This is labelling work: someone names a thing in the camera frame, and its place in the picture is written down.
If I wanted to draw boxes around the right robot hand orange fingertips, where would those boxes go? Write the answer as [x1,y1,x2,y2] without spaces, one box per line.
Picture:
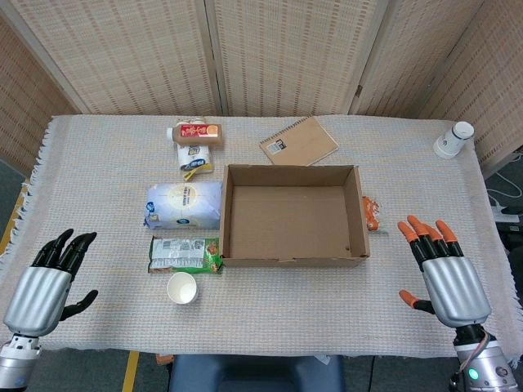
[398,215,492,330]

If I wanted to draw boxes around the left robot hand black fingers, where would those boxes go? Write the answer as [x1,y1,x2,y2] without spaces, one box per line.
[2,228,99,338]

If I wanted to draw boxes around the small white paper cup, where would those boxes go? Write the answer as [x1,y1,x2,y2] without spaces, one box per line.
[167,271,199,305]

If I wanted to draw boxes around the green snack packet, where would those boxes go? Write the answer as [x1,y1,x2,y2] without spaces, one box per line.
[147,235,226,275]

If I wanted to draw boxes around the white blue tissue pack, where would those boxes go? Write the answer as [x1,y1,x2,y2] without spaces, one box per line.
[143,181,224,231]

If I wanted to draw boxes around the open brown cardboard box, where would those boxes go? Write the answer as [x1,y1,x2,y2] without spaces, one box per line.
[219,163,372,269]

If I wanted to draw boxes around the white power strip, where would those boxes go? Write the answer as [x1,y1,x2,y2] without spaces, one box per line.
[489,203,523,224]

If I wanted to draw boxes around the orange snack wrapper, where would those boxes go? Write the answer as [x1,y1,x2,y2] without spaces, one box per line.
[361,195,383,232]

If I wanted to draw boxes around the white bottle lying down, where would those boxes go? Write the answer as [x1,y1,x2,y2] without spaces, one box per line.
[432,121,476,160]

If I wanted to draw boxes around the white woven tablecloth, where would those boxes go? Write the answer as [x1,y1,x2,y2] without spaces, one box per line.
[0,114,523,356]

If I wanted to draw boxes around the white pouch yellow blue print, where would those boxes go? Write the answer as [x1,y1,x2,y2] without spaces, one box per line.
[175,118,215,181]

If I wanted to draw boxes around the kraft spiral notebook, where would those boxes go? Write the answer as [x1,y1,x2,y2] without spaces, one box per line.
[258,115,340,167]

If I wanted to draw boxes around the dark blue seat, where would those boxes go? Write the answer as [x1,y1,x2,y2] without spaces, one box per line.
[168,354,346,392]

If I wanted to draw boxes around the brown drink bottle red label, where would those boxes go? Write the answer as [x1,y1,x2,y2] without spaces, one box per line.
[166,123,225,149]

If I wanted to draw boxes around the woven folding screen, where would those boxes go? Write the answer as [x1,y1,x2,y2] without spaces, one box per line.
[0,0,523,177]

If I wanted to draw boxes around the white cable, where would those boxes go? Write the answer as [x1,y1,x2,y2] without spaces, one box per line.
[485,154,523,207]

